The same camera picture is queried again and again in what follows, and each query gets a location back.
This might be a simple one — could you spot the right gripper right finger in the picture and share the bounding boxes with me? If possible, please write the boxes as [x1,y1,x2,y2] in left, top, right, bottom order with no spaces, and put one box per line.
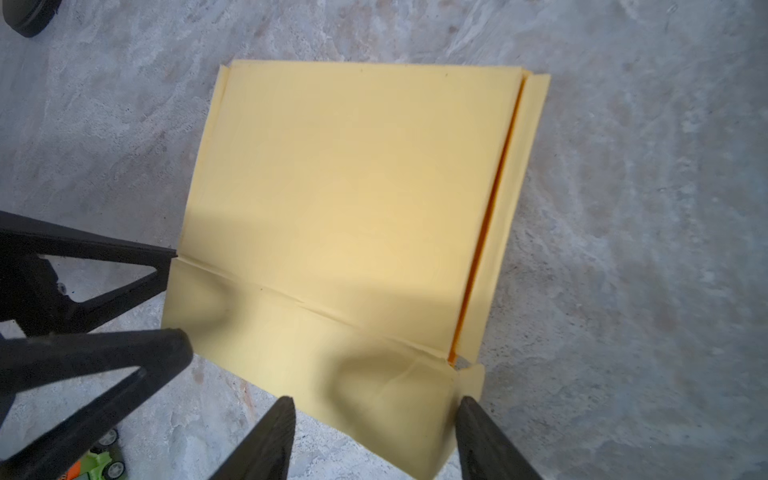
[455,396,543,480]

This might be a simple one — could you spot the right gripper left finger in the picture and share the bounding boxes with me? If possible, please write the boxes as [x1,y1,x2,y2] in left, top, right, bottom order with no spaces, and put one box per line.
[211,396,296,480]

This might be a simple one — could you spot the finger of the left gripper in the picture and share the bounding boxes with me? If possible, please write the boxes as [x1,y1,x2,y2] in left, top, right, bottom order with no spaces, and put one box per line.
[1,212,176,337]
[1,329,193,479]

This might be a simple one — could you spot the yellow paper box stack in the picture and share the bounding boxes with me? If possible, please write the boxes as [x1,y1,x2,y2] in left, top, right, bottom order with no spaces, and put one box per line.
[162,60,550,479]

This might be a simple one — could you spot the orange green toy block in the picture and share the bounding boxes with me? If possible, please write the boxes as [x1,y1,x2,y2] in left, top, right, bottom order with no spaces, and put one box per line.
[58,428,128,480]

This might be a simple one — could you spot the black microphone stand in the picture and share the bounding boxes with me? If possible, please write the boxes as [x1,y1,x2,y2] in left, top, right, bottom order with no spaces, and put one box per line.
[1,0,61,38]

